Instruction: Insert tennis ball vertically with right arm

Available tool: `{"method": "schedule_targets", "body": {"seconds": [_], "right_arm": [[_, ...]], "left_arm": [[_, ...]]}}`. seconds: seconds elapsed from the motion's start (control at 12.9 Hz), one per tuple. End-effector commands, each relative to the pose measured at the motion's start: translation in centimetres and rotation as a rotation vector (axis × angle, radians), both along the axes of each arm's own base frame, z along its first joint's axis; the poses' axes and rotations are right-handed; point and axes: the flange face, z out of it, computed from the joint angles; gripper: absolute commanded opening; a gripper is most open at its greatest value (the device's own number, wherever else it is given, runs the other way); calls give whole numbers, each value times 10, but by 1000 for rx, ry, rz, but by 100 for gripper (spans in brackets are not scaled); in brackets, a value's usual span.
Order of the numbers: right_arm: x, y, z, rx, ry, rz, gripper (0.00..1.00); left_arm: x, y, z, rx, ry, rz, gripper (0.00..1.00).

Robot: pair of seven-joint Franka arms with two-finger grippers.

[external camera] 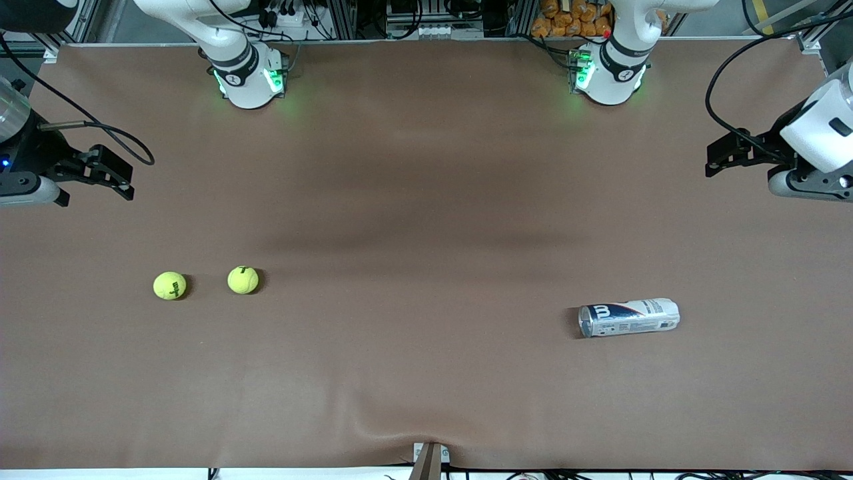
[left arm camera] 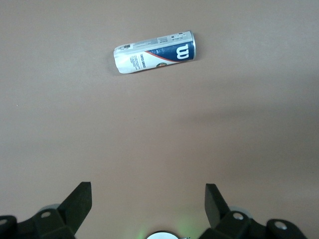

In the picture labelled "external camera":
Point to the orange packed items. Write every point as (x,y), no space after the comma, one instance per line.
(566,20)

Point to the white power strip, black plugs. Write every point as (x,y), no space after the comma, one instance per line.
(286,18)

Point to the brown table mat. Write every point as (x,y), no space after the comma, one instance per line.
(426,366)

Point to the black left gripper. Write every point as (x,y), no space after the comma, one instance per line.
(768,144)

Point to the aluminium frame profile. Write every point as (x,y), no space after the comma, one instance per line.
(523,16)
(343,20)

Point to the clear tennis ball can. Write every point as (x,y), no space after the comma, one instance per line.
(633,318)

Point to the white terminal strip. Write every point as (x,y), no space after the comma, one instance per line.
(440,30)

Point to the yellow tennis ball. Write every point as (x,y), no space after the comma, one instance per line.
(169,285)
(242,280)

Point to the aluminium frame post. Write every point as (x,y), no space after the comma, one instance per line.
(810,43)
(50,53)

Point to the metal clamp bracket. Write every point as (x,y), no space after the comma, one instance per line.
(426,466)

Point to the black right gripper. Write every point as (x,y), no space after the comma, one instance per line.
(41,152)

